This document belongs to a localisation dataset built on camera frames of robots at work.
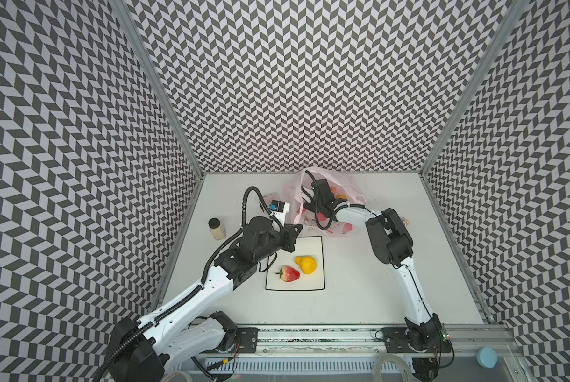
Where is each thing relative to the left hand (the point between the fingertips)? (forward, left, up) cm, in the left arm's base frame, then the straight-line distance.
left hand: (302, 229), depth 73 cm
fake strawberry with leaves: (-8, +5, -18) cm, 20 cm away
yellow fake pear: (-4, -2, -17) cm, 18 cm away
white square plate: (+3, -1, -19) cm, 19 cm away
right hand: (+29, -5, -20) cm, 35 cm away
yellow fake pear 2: (+14, -14, -1) cm, 19 cm away
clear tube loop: (-32, -25, -21) cm, 46 cm away
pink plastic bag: (+15, -15, +1) cm, 21 cm away
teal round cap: (-32, -54, -22) cm, 67 cm away
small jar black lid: (+7, +32, -12) cm, 34 cm away
